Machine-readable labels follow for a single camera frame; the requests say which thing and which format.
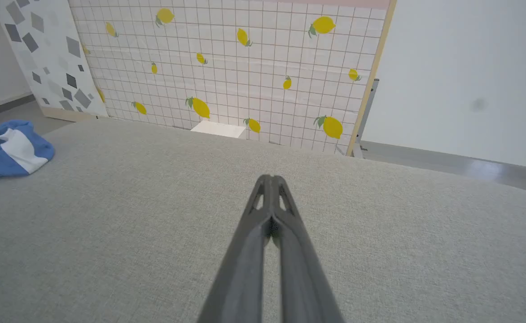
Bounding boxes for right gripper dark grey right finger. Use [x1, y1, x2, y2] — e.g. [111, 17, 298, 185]
[271, 175, 345, 323]

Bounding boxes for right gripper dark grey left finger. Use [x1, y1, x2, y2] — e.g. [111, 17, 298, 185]
[198, 175, 273, 323]

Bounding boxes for blue Lakers 23 shorts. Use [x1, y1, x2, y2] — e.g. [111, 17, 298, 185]
[0, 119, 56, 179]

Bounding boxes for grey fabric sofa cushion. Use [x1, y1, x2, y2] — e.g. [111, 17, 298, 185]
[0, 118, 526, 323]

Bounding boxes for white box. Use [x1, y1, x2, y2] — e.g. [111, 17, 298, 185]
[190, 120, 247, 140]

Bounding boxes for lemon print tile panel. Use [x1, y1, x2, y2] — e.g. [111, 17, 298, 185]
[68, 0, 397, 157]

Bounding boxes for grey terrazzo pattern panel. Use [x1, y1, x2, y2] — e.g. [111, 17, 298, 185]
[0, 0, 109, 122]

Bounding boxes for grey metal panel bracket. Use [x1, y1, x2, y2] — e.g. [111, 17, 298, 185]
[353, 79, 380, 158]

